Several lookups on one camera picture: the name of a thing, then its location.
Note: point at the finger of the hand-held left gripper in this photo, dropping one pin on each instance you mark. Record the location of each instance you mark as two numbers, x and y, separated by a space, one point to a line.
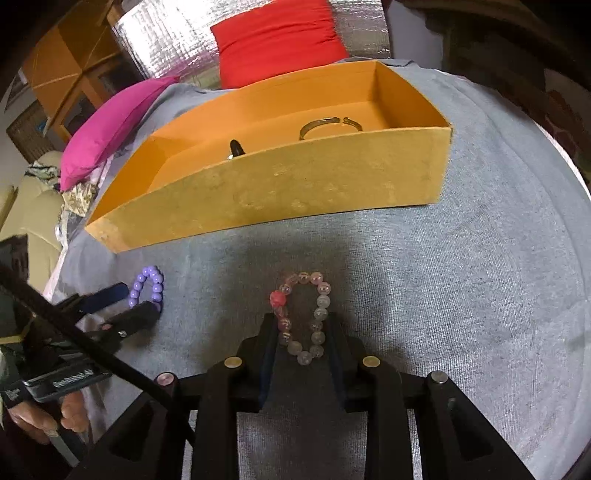
108 293
136 318

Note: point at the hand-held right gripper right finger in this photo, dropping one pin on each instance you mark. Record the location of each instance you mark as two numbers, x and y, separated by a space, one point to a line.
336 364

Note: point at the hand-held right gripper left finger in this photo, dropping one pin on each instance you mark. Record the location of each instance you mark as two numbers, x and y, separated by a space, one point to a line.
268 364

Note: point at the orange cardboard box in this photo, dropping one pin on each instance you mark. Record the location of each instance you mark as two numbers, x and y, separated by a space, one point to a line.
277 194

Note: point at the silver metal bangle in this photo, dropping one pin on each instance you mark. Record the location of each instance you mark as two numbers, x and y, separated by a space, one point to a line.
318 123

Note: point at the person's left hand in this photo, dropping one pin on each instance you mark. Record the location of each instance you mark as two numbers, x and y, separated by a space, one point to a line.
69 413

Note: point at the patterned cloth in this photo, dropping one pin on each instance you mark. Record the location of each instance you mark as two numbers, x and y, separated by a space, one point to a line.
78 198

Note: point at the cream sofa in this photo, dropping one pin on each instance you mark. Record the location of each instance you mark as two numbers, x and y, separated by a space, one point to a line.
27 207

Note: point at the magenta cushion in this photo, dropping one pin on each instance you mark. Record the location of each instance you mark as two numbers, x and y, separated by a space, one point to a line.
115 124

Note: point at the orange wooden cabinet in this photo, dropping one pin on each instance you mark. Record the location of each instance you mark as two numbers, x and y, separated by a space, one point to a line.
69 60

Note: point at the silver foil sheet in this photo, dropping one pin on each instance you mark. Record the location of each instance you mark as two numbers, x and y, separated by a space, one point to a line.
171 41

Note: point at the red cushion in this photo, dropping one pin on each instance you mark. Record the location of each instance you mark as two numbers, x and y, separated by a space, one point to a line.
277 41

